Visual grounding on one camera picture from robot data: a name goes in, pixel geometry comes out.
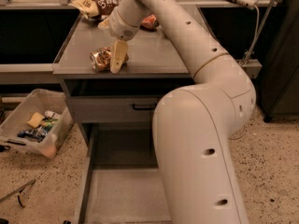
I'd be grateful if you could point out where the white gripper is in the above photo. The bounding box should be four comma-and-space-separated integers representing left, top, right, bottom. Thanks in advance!
97, 6, 140, 74

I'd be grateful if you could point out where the crushed orange soda can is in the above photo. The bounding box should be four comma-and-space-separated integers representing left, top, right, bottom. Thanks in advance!
90, 47, 129, 74

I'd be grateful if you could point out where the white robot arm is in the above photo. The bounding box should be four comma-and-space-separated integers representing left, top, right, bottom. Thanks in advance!
108, 0, 256, 224

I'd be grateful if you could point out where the red soda can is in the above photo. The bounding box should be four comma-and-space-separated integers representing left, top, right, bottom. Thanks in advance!
140, 14, 159, 31

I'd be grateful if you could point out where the grey drawer cabinet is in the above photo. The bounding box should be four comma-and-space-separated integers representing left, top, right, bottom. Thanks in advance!
54, 19, 194, 145

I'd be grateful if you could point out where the grey upper closed drawer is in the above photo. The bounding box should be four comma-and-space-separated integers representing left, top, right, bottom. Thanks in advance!
65, 97, 158, 123

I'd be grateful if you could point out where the grey open pulled-out drawer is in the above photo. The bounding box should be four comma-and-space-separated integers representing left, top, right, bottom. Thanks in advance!
75, 124, 171, 224

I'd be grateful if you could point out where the brown chip bag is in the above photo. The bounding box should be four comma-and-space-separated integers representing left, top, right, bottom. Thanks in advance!
71, 0, 120, 21

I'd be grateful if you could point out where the white bottle in bin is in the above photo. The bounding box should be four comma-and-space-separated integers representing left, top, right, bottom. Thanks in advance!
45, 110, 61, 119

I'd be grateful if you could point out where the yellow sponge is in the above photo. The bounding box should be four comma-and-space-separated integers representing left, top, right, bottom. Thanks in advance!
27, 112, 45, 128

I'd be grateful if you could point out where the clear plastic storage bin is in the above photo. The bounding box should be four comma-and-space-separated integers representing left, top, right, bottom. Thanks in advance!
0, 89, 73, 159

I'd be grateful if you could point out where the blue snack packet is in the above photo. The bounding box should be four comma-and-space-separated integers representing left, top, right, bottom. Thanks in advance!
17, 129, 48, 142

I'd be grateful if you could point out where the metal stand leg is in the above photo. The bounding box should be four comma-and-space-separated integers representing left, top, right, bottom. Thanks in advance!
0, 179, 36, 208

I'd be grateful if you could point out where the black drawer handle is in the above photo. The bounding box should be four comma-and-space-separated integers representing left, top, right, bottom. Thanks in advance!
132, 104, 157, 111

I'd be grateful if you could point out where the white cable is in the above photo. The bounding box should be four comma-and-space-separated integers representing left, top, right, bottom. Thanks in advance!
228, 4, 261, 141

